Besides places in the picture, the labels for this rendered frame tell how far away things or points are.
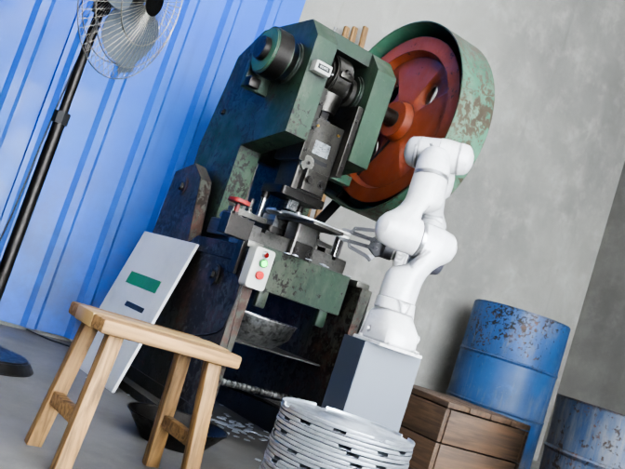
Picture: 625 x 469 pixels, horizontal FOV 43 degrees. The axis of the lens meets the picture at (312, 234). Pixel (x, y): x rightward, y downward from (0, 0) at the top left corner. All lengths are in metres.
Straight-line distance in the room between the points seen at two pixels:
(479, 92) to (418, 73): 0.38
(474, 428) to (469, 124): 1.09
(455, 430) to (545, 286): 3.29
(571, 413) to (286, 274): 1.02
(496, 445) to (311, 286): 0.81
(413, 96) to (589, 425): 1.50
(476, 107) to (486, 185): 2.29
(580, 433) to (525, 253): 3.19
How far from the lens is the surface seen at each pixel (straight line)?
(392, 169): 3.24
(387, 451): 1.61
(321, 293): 2.86
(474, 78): 3.09
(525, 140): 5.56
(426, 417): 2.64
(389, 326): 2.26
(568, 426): 2.57
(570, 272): 6.00
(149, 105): 3.97
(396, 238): 2.33
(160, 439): 2.04
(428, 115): 3.20
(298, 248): 2.84
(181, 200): 3.22
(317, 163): 2.99
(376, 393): 2.30
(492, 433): 2.74
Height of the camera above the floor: 0.46
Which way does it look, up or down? 6 degrees up
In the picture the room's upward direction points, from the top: 18 degrees clockwise
